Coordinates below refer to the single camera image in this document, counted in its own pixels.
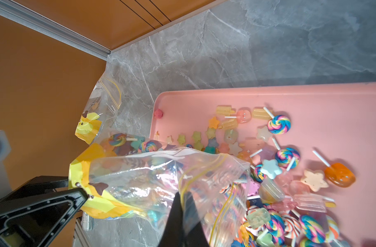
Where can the clear ziploc bag with candies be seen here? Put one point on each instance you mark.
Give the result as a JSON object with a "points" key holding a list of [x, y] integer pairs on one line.
{"points": [[100, 110]]}

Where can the pink plastic tray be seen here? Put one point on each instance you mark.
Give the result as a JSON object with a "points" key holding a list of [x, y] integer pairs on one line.
{"points": [[334, 123]]}

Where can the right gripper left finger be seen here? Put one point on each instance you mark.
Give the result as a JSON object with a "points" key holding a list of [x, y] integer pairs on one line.
{"points": [[173, 232]]}

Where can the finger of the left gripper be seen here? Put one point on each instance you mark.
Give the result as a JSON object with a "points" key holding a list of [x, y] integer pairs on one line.
{"points": [[35, 221], [37, 190]]}

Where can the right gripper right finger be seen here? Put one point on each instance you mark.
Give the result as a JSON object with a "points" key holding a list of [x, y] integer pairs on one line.
{"points": [[192, 229]]}

